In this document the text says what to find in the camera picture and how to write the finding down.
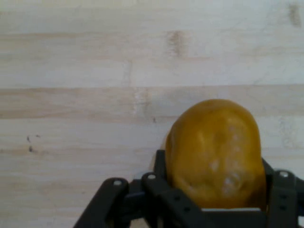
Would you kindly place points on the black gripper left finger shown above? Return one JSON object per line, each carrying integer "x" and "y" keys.
{"x": 154, "y": 197}

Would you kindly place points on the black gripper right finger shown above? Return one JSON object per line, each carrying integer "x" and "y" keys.
{"x": 285, "y": 197}

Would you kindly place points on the brown toy potato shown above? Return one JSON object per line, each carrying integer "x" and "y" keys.
{"x": 213, "y": 154}

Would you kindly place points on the wooden cutting board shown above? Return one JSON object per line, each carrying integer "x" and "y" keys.
{"x": 95, "y": 83}

